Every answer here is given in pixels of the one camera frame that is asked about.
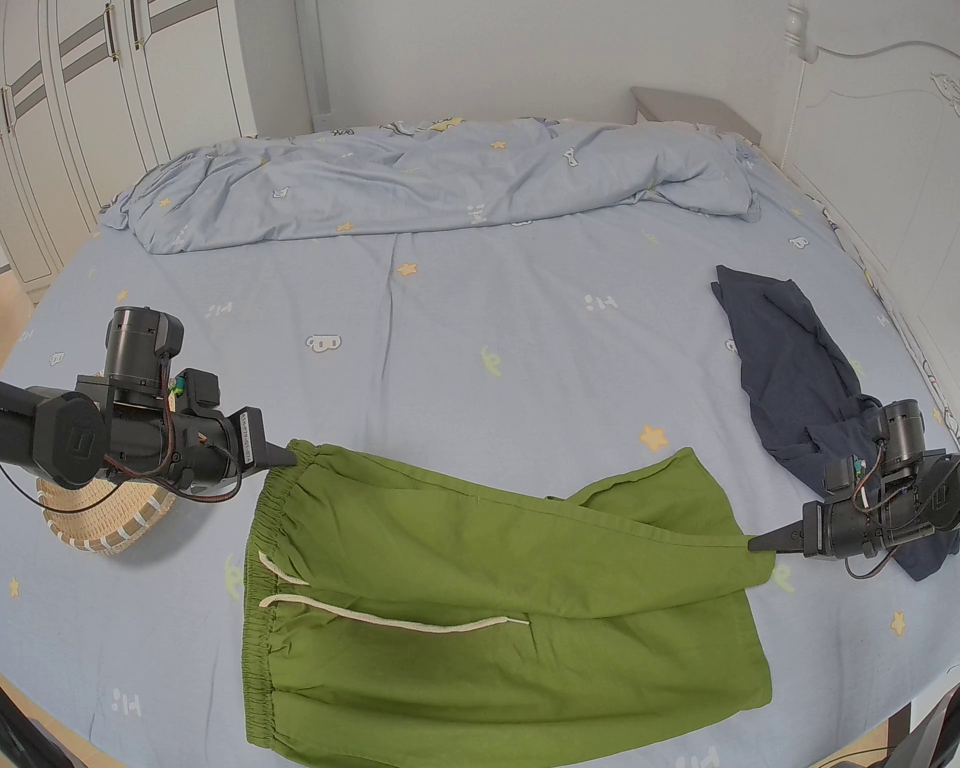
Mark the round woven basket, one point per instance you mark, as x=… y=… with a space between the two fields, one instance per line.
x=112 y=536

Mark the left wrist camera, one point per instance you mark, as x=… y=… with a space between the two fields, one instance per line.
x=202 y=390

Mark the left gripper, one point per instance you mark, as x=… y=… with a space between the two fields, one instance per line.
x=187 y=450

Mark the white wall pipe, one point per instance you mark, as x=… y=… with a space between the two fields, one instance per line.
x=315 y=60

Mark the dark blue garment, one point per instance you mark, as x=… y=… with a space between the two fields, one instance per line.
x=787 y=360

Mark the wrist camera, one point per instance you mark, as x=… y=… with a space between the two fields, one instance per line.
x=840 y=480
x=202 y=390

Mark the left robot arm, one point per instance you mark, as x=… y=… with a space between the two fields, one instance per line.
x=67 y=442

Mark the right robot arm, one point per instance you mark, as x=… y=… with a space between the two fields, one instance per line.
x=904 y=435

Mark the white wardrobe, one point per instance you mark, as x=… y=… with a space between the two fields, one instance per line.
x=75 y=150

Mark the pale blue quilt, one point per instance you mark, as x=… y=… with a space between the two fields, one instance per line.
x=375 y=187

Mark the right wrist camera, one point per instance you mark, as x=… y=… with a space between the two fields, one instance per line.
x=840 y=480

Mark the green shorts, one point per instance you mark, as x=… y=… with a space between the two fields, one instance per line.
x=487 y=600

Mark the grey bedside table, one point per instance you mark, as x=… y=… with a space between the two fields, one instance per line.
x=675 y=105

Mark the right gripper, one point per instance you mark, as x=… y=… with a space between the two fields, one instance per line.
x=847 y=529

